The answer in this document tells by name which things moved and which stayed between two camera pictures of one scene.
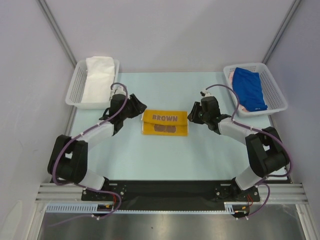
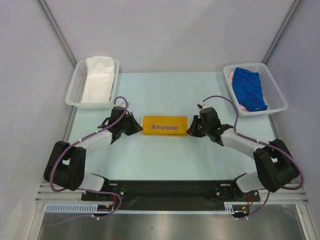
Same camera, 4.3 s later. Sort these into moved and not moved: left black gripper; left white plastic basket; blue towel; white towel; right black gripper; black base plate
Moved: left black gripper; right black gripper
Not moved: blue towel; white towel; left white plastic basket; black base plate
